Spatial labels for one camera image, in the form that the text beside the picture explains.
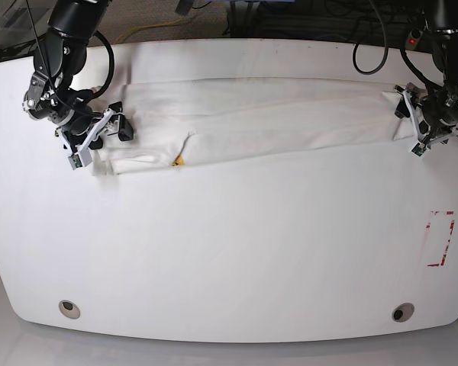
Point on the table grommet hole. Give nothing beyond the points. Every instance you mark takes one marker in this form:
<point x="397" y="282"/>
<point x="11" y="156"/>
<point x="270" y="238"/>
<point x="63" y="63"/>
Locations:
<point x="69" y="309"/>
<point x="403" y="312"/>

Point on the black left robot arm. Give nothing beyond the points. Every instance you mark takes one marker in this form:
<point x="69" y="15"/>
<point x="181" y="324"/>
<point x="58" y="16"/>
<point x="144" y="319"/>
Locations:
<point x="439" y="22"/>

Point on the power strip with red light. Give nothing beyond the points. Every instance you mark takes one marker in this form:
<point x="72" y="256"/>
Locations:
<point x="413" y="38"/>

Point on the right table grommet hole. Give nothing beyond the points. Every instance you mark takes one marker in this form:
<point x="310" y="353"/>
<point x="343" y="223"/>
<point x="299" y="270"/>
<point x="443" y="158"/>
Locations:
<point x="403" y="312"/>

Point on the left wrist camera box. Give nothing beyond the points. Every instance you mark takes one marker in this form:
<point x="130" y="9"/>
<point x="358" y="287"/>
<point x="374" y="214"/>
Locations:
<point x="420" y="149"/>

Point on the red tape rectangle marking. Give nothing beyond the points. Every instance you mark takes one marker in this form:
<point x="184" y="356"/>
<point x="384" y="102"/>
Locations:
<point x="437" y="238"/>

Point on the left table grommet hole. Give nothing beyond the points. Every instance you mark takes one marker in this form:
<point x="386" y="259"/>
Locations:
<point x="69" y="309"/>

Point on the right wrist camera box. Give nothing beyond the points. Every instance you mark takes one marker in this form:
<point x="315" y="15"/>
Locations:
<point x="80" y="160"/>

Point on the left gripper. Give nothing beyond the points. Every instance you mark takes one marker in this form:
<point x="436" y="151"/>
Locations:
<point x="434" y="117"/>

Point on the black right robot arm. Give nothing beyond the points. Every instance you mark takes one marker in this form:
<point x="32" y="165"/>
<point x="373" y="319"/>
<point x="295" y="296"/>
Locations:
<point x="60" y="55"/>

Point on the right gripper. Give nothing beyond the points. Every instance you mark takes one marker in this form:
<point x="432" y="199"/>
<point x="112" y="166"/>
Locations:
<point x="84" y="132"/>

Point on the white printed T-shirt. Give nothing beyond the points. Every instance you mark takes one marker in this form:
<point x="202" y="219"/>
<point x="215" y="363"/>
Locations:
<point x="209" y="121"/>

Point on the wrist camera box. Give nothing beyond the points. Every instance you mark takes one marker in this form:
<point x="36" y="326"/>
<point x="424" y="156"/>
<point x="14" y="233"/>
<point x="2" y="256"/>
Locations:
<point x="80" y="160"/>
<point x="420" y="149"/>

